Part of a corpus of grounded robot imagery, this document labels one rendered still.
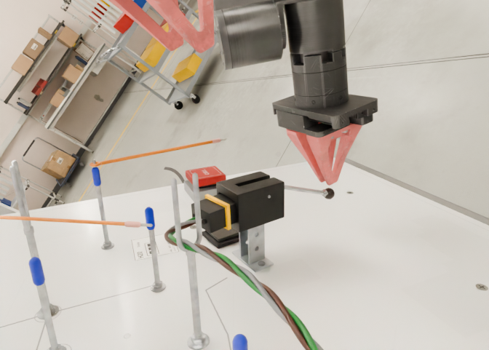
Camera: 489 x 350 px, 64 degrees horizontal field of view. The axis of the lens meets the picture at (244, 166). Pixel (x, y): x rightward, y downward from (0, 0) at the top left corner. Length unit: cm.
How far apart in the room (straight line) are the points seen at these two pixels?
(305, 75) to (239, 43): 8
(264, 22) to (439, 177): 145
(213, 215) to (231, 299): 8
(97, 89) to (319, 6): 811
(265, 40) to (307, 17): 5
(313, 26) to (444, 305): 28
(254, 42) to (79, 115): 805
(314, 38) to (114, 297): 31
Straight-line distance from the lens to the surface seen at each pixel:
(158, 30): 35
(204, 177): 57
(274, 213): 40
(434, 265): 46
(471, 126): 184
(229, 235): 46
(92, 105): 841
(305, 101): 41
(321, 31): 39
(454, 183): 172
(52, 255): 50
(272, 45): 39
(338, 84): 41
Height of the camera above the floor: 136
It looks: 29 degrees down
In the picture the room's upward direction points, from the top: 55 degrees counter-clockwise
